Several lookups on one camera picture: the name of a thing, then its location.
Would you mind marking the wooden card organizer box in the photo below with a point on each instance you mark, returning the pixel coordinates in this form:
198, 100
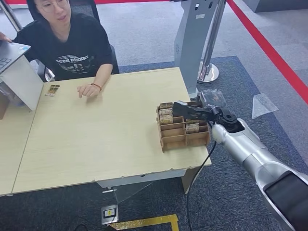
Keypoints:
173, 142

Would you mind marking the patterned card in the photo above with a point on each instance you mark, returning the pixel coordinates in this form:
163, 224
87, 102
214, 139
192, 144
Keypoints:
166, 119
192, 128
50, 93
54, 87
166, 105
166, 112

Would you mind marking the brown cardboard box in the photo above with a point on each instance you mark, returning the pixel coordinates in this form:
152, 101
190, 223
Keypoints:
2, 106

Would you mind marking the metal floor socket box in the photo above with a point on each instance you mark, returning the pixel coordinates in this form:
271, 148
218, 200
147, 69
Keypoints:
109, 214

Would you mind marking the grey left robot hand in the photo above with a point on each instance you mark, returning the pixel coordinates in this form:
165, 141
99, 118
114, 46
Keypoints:
192, 112

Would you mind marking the clear plastic wrap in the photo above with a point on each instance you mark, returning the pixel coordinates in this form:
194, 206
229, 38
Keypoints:
211, 97

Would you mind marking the white laptop stand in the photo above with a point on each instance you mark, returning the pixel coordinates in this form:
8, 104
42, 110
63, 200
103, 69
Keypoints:
24, 83

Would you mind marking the person's hand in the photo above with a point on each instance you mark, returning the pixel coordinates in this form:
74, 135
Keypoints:
4, 37

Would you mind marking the grey laptop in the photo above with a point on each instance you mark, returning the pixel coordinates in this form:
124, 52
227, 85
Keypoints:
12, 52

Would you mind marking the clear plastic sheet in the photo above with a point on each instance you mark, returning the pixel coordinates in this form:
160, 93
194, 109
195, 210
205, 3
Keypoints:
263, 105

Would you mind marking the grey metal bar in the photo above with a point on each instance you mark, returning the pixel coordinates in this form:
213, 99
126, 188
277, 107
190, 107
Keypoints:
10, 16

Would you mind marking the chrome stanchion post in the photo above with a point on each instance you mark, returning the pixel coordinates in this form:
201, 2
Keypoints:
207, 74

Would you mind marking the black office chair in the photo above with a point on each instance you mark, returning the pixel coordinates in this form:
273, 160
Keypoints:
84, 8

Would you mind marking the person's left hand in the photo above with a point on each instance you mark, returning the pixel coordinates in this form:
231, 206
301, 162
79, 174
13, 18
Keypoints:
89, 90

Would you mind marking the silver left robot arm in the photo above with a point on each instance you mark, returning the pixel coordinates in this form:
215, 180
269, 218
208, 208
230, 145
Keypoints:
240, 143

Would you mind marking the grey platform base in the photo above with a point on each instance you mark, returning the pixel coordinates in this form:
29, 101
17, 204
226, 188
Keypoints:
276, 4

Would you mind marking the grey desk underframe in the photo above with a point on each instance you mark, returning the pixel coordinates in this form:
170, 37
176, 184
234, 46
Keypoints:
144, 178

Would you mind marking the person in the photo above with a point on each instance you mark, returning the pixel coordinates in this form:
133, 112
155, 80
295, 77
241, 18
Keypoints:
72, 44

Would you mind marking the eyeglasses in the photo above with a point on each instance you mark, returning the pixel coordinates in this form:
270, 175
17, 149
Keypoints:
49, 7

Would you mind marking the person's left forearm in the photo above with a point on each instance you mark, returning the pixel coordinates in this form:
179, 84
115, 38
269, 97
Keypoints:
104, 76

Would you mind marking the yellow floor tape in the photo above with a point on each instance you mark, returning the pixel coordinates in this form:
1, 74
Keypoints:
144, 222

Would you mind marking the grey kiosk stand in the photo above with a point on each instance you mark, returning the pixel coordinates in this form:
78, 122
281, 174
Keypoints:
192, 32

